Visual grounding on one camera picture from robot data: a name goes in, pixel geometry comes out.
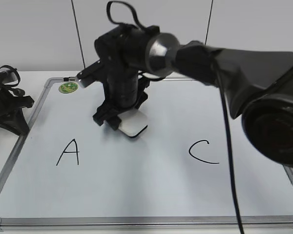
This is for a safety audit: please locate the white whiteboard eraser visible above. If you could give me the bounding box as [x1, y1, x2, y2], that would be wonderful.
[118, 109, 148, 138]

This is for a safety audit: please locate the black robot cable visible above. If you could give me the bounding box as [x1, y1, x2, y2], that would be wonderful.
[105, 0, 245, 234]

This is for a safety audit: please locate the black whiteboard hanger clip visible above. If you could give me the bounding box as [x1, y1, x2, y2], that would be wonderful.
[63, 77, 76, 82]

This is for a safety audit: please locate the green round magnet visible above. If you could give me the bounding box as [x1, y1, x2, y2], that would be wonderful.
[59, 82, 78, 94]

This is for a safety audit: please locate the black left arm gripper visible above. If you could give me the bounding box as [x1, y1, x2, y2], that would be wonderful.
[0, 65, 34, 136]

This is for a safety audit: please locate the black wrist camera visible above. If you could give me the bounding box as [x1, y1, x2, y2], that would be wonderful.
[76, 60, 105, 88]

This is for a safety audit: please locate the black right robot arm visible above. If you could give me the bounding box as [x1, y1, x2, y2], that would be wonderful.
[93, 23, 293, 168]

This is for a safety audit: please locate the white magnetic whiteboard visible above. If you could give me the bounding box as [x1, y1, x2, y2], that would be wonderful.
[0, 77, 293, 231]

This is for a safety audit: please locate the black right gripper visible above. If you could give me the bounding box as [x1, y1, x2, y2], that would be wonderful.
[93, 69, 149, 130]

